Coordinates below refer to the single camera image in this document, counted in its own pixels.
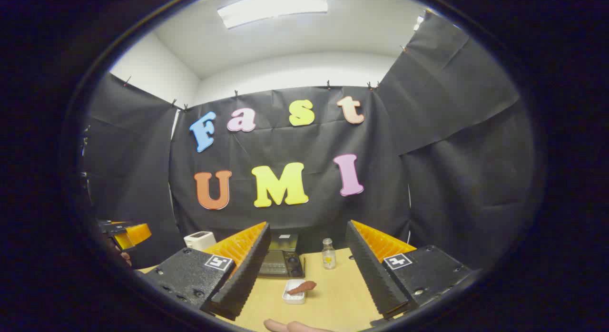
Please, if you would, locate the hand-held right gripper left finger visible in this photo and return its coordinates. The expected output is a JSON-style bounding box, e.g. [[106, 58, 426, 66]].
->
[[137, 221, 272, 322]]

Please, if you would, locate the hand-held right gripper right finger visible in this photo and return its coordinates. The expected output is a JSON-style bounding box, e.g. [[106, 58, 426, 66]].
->
[[345, 220, 475, 323]]

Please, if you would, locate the black electric oven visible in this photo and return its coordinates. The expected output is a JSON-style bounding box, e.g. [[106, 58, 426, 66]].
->
[[257, 233, 306, 278]]

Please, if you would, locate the red meat slice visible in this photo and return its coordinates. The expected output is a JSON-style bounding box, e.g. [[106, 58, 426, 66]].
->
[[286, 281, 317, 296]]

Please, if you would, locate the clear glass bottle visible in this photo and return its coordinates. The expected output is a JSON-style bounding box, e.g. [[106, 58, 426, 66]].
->
[[322, 238, 336, 270]]

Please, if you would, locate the white rectangular dish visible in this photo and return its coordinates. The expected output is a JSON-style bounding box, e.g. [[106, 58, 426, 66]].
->
[[282, 279, 306, 305]]

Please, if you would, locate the white toaster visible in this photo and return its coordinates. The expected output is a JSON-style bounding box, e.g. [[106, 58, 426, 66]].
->
[[184, 231, 217, 252]]

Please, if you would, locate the black backdrop cloth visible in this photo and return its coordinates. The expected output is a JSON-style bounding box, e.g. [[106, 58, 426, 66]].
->
[[81, 11, 536, 271]]

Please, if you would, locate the ceiling light panel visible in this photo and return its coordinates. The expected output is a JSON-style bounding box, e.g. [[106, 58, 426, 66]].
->
[[217, 0, 329, 29]]

